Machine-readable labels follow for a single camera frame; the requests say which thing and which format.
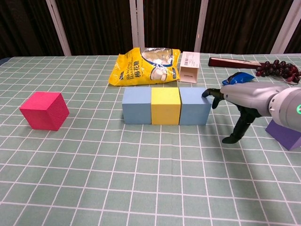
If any yellow foam cube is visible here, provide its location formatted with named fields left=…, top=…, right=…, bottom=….
left=150, top=87, right=182, bottom=125

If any dark red grape bunch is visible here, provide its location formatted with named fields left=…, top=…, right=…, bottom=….
left=255, top=60, right=301, bottom=85

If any pink-red foam cube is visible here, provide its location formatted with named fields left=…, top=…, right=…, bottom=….
left=19, top=91, right=70, bottom=131

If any dark pleated curtain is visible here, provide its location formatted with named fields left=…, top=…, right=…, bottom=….
left=0, top=0, right=301, bottom=59

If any green checked tablecloth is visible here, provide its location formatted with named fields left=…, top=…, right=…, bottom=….
left=0, top=53, right=301, bottom=226

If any blue snack packet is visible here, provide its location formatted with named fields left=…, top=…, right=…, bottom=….
left=222, top=72, right=256, bottom=87

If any dark red folded fan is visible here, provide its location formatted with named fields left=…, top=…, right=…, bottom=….
left=208, top=57, right=265, bottom=70

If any yellow marshmallow bag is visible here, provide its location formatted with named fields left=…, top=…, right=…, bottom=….
left=108, top=47, right=181, bottom=87

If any light blue foam cube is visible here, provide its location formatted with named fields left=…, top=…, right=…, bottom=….
left=180, top=87, right=212, bottom=126
left=122, top=87, right=152, bottom=125

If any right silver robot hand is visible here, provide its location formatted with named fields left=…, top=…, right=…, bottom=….
left=201, top=82, right=289, bottom=145

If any purple foam cube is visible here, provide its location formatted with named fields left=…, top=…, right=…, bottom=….
left=265, top=119, right=301, bottom=151

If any white metal frame post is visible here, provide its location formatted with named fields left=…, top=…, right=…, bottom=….
left=46, top=0, right=72, bottom=57
left=270, top=0, right=301, bottom=54
left=194, top=0, right=209, bottom=53
left=129, top=0, right=145, bottom=48

